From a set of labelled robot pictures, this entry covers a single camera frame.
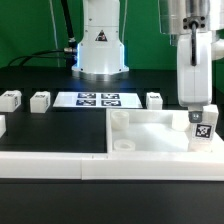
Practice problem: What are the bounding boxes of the white sheet with tags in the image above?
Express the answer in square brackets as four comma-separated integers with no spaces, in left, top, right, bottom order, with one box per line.
[53,92,142,108]

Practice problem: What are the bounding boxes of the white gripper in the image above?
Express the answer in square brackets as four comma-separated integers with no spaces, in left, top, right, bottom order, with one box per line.
[177,32,212,123]

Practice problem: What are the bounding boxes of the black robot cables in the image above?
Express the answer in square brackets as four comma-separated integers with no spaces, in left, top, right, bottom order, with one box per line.
[7,0,78,68]

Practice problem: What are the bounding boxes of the white square table top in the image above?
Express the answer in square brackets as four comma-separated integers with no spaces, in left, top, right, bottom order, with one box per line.
[106,109,224,153]

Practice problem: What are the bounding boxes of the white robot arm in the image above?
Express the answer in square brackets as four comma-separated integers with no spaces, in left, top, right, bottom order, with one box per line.
[72,0,224,123]

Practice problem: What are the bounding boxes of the white L-shaped obstacle fence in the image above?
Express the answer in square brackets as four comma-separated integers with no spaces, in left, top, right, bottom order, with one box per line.
[0,152,224,181]

